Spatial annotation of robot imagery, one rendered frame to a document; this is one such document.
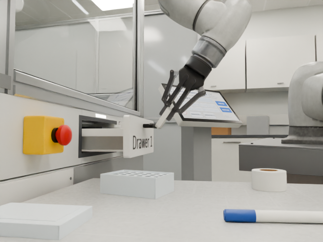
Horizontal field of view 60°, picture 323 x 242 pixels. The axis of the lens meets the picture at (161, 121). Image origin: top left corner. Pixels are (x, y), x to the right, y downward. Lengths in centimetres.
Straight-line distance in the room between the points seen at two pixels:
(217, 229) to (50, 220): 20
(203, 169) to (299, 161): 95
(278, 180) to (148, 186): 27
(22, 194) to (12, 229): 22
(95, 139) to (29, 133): 24
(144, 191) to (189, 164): 125
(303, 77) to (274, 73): 316
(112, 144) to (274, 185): 40
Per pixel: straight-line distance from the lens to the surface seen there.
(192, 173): 175
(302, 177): 99
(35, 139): 56
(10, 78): 55
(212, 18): 85
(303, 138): 104
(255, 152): 95
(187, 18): 88
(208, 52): 82
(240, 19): 85
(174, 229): 36
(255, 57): 423
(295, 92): 106
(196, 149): 175
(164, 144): 252
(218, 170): 375
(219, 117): 178
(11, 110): 55
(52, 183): 67
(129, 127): 71
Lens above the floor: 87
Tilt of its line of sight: 3 degrees up
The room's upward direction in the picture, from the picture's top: straight up
